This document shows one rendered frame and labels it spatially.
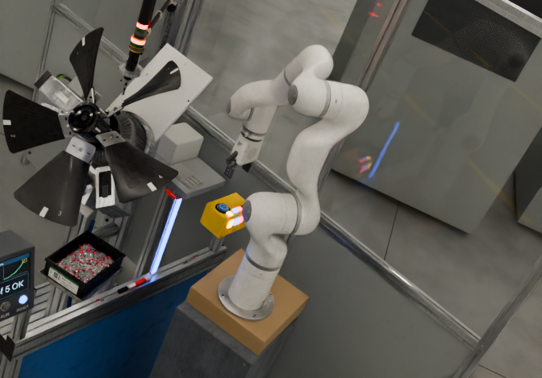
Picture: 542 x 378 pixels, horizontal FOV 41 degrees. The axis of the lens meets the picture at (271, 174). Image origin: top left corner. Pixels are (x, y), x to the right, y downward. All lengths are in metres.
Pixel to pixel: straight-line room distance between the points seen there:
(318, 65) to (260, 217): 0.45
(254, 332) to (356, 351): 0.82
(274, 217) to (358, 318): 0.99
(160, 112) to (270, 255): 0.84
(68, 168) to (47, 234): 1.39
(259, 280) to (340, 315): 0.82
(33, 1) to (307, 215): 3.01
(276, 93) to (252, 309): 0.68
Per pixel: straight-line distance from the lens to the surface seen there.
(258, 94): 2.20
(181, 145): 3.03
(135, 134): 2.63
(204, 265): 2.69
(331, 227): 2.85
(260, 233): 2.07
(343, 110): 1.91
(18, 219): 3.95
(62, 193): 2.52
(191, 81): 2.74
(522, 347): 4.69
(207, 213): 2.56
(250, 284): 2.23
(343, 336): 3.01
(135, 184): 2.38
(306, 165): 1.98
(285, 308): 2.38
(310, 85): 1.87
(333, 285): 2.94
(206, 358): 2.36
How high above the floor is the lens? 2.52
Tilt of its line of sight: 31 degrees down
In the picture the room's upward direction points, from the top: 23 degrees clockwise
